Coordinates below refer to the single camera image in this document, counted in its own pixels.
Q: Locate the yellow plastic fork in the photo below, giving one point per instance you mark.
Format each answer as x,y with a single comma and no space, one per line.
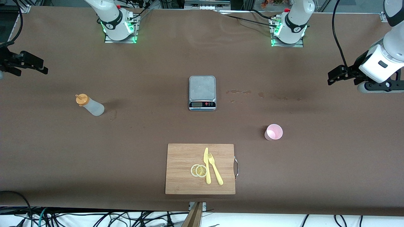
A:
216,171

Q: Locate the small metal bracket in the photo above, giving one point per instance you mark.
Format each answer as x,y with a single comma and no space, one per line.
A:
204,205

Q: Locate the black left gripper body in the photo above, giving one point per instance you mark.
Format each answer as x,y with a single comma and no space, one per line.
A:
354,70

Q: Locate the silver digital kitchen scale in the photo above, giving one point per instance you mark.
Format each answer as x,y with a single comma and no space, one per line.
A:
202,90

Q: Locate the translucent orange-capped sauce bottle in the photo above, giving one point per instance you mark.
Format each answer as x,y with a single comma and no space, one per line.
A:
91,107

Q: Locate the yellow lemon slice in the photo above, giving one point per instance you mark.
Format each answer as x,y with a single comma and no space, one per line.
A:
201,171
193,170

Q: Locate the metal corner bracket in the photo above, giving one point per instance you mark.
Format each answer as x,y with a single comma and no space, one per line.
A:
383,16

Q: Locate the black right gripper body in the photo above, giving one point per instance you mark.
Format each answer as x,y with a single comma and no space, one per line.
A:
7,59

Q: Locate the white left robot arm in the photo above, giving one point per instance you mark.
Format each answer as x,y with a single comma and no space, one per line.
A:
295,25

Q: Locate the pink plastic cup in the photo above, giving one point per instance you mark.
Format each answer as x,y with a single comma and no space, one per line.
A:
274,132

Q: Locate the white power strip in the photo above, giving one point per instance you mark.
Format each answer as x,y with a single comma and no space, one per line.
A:
205,7

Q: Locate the wooden beam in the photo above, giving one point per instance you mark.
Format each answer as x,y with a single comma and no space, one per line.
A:
193,217

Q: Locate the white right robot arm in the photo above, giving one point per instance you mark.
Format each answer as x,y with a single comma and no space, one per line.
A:
110,19

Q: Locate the wooden cutting board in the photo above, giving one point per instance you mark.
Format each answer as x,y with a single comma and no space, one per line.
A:
183,170

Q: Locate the yellow plastic knife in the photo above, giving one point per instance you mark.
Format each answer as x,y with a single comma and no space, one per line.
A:
206,164

